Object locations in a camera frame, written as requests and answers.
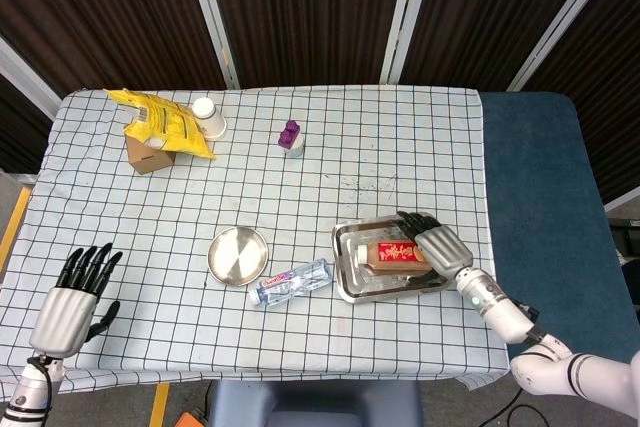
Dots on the dark folding partition screen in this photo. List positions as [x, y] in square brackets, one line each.
[310, 7]

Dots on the white black checkered tablecloth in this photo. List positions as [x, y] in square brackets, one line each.
[150, 222]

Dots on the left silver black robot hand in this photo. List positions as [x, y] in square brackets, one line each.
[65, 319]

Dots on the clear plastic water bottle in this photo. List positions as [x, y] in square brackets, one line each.
[290, 283]

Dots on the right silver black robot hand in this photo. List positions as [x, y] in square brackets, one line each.
[445, 247]

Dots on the rectangular steel tray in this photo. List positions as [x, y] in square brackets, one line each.
[350, 277]

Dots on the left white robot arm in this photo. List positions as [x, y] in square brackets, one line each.
[27, 394]

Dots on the white paper cup stack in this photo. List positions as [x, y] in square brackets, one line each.
[212, 124]

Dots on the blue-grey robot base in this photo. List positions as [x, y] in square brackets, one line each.
[310, 404]

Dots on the small brown cardboard box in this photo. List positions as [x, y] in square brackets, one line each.
[150, 162]

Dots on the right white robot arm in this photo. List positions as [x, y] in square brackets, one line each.
[505, 314]

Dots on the purple toy block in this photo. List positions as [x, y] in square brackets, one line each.
[288, 136]

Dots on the orange object on floor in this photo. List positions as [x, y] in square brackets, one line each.
[192, 419]

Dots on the round steel plate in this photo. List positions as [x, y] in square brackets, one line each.
[237, 257]

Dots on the yellow snack bag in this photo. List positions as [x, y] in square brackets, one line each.
[170, 127]

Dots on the brown drink bottle red label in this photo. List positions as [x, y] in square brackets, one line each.
[395, 253]

